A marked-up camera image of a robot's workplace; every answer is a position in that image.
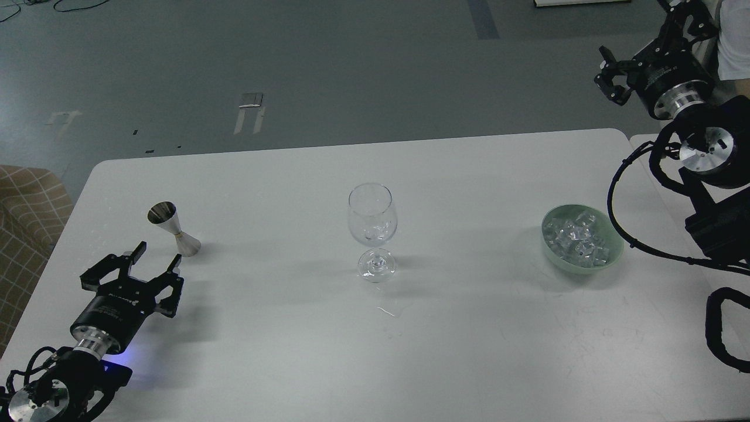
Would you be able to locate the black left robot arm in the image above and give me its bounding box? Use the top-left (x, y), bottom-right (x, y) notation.
top-left (2, 242), bottom-right (184, 421)

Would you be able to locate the black floor cable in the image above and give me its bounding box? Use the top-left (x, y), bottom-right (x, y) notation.
top-left (0, 0), bottom-right (111, 23)

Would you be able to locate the person in white shirt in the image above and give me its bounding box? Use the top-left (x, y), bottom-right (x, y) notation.
top-left (717, 1), bottom-right (749, 98)

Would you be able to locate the clear wine glass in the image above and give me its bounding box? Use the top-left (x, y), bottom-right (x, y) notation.
top-left (347, 182), bottom-right (397, 283)

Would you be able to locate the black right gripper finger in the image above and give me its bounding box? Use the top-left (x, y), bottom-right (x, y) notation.
top-left (659, 1), bottom-right (721, 59)
top-left (594, 46), bottom-right (642, 106)

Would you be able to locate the pile of ice cubes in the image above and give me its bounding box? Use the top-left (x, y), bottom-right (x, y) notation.
top-left (541, 209), bottom-right (611, 268)

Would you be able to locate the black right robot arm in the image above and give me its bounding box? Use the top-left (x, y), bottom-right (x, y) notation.
top-left (594, 1), bottom-right (749, 275)

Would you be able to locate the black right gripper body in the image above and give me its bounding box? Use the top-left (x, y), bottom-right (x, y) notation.
top-left (633, 42), bottom-right (715, 121)

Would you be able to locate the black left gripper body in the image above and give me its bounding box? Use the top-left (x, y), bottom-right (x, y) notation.
top-left (70, 280), bottom-right (156, 355)

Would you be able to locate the green bowl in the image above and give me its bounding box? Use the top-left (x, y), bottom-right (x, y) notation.
top-left (540, 204), bottom-right (625, 276)

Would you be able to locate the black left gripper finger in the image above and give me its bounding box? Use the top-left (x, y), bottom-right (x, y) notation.
top-left (80, 241), bottom-right (147, 292)
top-left (146, 254), bottom-right (185, 319)

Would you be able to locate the steel double jigger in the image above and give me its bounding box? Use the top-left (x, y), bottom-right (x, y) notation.
top-left (146, 201), bottom-right (202, 257)

